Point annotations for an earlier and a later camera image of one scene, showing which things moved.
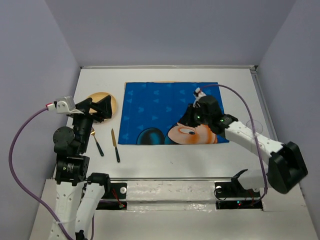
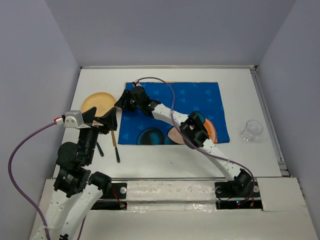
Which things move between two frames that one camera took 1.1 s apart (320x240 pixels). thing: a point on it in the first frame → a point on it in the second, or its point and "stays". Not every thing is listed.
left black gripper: (103, 106) → (109, 118)
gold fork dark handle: (93, 133) stays
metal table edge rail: (232, 67) stays
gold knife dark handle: (114, 145) stays
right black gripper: (187, 118) → (126, 95)
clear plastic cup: (258, 126) stays
